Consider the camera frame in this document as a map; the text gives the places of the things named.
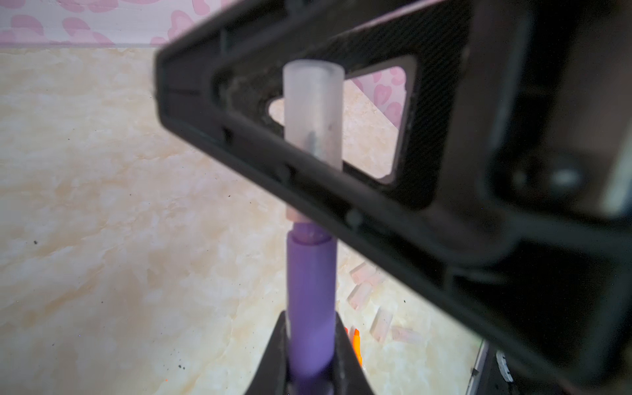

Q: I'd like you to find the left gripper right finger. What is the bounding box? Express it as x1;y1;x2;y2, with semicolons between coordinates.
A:
333;314;374;395

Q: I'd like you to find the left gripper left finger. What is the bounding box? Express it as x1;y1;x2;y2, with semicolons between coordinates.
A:
245;311;288;395

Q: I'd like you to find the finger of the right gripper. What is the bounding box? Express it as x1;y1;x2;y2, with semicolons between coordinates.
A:
155;1;472;267

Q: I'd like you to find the purple marker pen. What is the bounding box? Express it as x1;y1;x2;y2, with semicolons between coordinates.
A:
286;223;337;394

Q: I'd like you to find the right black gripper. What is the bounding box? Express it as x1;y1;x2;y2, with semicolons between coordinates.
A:
437;1;631;390

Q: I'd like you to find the orange marker pen left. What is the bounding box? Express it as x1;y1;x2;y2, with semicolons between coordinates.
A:
347;327;363;366

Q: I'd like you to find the clear pen cap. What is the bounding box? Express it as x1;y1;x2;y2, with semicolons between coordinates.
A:
282;59;345;171
391;326;423;344
349;262;386;287
370;307;393;343
347;282;373;311

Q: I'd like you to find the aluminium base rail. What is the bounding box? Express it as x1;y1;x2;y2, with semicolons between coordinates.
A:
466;341;514;395

